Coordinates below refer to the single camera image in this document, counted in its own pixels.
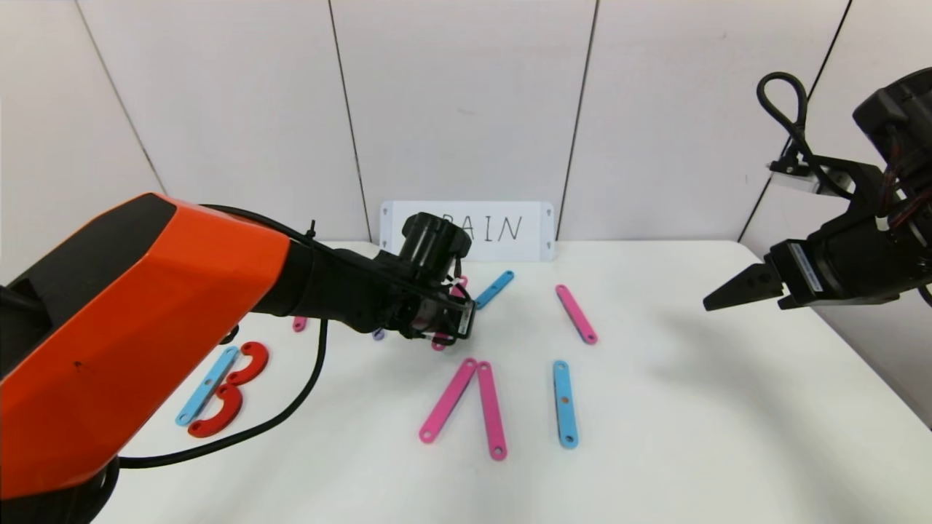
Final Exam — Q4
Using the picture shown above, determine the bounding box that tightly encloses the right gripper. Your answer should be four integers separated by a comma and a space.
703, 216, 901, 312

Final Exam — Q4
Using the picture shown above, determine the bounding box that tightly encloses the white BRAIN sign card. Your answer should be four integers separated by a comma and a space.
380, 201, 556, 263

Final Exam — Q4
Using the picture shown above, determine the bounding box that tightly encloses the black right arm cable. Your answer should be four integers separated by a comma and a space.
757, 71, 856, 201

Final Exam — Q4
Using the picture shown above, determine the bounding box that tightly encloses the short blue bar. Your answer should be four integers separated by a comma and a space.
473, 271, 515, 311

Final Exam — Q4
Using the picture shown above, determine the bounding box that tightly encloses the large red arc piece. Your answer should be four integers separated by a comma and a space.
189, 384, 245, 438
227, 341, 271, 386

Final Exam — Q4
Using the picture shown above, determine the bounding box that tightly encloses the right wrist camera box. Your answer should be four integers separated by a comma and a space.
768, 159, 820, 194

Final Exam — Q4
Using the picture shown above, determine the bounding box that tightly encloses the long blue bar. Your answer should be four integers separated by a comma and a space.
552, 360, 580, 449
177, 346, 242, 426

